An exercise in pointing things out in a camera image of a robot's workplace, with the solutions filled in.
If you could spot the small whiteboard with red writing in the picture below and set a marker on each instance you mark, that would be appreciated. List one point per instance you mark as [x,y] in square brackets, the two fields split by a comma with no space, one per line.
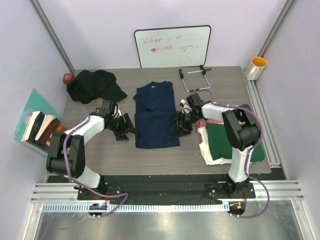
[171,47]

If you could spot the teal plastic folder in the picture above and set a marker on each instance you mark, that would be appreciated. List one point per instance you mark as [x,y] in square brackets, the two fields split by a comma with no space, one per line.
[34,103]

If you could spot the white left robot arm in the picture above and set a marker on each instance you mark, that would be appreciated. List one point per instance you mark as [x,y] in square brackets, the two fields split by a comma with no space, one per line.
[66,155]

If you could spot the folded white t shirt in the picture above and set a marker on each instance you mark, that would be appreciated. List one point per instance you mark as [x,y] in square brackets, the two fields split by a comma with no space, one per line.
[205,149]

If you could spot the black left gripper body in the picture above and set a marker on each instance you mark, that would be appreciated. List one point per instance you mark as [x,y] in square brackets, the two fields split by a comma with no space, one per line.
[118,126]

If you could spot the folded green t shirt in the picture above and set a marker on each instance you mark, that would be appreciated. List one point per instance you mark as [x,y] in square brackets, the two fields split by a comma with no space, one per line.
[220,148]

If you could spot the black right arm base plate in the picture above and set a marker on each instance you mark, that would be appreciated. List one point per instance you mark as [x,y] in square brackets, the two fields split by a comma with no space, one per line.
[218,190]

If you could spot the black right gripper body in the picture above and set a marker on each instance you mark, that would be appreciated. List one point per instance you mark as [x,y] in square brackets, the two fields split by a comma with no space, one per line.
[186,120]

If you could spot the black wire stand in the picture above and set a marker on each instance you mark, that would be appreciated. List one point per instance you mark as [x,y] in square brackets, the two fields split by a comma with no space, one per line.
[195,80]

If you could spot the brown cover paperback book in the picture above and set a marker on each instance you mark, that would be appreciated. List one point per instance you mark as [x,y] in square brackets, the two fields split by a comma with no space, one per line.
[50,125]

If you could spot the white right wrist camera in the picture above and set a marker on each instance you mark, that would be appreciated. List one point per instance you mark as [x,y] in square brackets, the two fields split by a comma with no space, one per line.
[185,108]

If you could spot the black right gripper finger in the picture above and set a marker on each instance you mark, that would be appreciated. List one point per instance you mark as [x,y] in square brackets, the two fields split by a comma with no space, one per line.
[175,130]
[183,133]

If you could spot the white perforated cable tray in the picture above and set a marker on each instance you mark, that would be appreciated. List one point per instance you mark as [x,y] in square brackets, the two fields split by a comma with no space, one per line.
[100,208]

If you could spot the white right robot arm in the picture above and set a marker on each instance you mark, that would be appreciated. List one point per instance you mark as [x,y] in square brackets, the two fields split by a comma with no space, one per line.
[244,132]

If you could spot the folded pink t shirt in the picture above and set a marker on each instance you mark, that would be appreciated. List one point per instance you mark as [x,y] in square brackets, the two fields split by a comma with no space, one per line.
[202,125]

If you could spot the dark blue paperback book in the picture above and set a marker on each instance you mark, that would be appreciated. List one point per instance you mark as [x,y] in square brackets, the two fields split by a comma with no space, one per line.
[33,126]

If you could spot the white mug yellow inside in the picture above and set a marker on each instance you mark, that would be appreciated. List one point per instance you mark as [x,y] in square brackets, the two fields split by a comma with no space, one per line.
[255,68]

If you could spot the small red cube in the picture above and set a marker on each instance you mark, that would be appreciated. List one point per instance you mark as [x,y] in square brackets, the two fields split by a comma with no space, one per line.
[68,77]

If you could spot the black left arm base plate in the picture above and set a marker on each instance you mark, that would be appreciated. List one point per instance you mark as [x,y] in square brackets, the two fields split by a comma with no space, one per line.
[105,193]

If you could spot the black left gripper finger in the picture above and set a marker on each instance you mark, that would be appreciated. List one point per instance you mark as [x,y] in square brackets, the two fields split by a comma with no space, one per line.
[129,125]
[121,137]

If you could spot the navy blue t shirt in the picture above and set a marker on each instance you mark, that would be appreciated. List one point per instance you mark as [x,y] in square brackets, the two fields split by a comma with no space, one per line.
[154,117]

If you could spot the black t shirt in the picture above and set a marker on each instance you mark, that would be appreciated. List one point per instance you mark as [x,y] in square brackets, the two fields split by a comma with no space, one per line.
[88,86]

